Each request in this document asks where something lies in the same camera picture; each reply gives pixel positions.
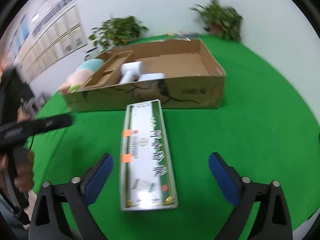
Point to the left potted green plant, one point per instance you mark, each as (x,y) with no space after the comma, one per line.
(117,32)

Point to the right potted green plant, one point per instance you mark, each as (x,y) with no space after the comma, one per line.
(221,21)

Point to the large open cardboard tray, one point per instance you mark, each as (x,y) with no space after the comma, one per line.
(193,79)

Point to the colourful tissue packet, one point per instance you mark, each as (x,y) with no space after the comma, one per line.
(186,36)

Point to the long brown cardboard box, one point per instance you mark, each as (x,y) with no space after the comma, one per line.
(110,72)

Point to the white enamel mug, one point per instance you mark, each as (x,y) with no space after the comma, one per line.
(91,53)

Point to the potted green plant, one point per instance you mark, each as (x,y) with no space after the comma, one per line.
(221,21)
(117,32)

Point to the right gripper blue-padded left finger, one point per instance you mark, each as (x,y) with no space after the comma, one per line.
(61,211)

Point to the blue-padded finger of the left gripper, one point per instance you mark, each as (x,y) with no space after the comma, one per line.
(16,133)

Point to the person's left hand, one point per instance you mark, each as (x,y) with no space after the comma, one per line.
(24,180)

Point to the green table cloth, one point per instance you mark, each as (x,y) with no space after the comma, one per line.
(263,128)

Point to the white hair dryer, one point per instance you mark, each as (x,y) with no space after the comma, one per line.
(131,71)

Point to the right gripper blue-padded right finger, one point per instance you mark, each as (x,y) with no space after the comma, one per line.
(273,218)

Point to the white plastic device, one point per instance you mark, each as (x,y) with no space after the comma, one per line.
(151,76)

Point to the pink teal plush toy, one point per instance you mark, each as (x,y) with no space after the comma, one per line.
(75,80)

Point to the white green medicine box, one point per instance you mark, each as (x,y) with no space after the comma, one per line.
(146,175)

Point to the framed certificates on wall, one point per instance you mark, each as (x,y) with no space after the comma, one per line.
(63,37)

